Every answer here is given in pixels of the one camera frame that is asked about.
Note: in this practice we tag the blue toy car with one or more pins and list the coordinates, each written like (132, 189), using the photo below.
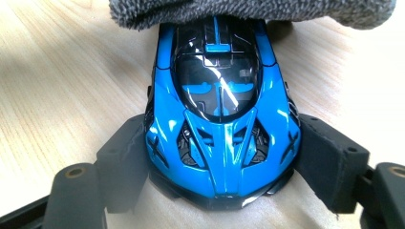
(223, 165)

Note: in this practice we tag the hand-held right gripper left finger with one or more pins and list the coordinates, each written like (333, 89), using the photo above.
(122, 168)

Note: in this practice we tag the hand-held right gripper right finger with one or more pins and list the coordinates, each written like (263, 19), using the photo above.
(334, 168)

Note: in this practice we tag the gray cloth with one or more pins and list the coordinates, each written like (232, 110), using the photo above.
(254, 11)

